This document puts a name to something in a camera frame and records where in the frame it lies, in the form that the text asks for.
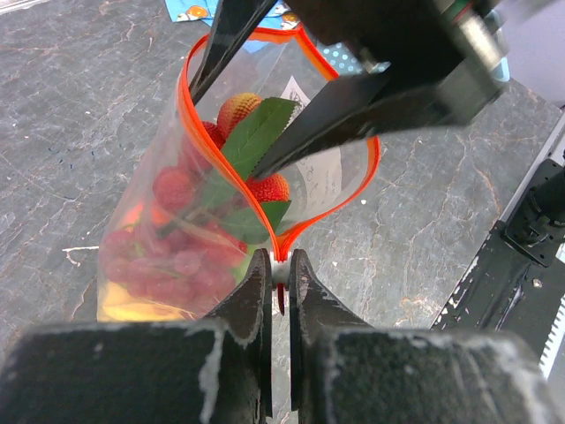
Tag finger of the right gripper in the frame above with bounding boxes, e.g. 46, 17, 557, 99
251, 72, 439, 179
189, 0, 275, 105

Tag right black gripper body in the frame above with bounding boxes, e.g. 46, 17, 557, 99
289, 1, 504, 128

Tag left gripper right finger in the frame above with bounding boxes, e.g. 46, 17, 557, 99
289, 249, 561, 423

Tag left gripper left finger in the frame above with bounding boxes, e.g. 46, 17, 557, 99
1, 249, 272, 423

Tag yellow pear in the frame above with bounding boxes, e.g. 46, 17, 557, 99
96, 282, 195, 322

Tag clear zip bag orange zipper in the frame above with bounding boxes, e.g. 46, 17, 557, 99
97, 28, 380, 322

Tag orange peach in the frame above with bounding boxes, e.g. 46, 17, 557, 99
118, 201, 172, 231

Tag blue patterned cloth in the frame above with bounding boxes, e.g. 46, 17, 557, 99
165, 0, 300, 30

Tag light blue plastic basket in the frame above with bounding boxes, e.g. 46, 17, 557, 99
317, 42, 510, 82

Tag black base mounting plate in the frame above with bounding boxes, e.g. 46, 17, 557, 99
430, 220, 565, 332

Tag light blue cable duct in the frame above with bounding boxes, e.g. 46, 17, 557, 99
539, 297, 565, 380

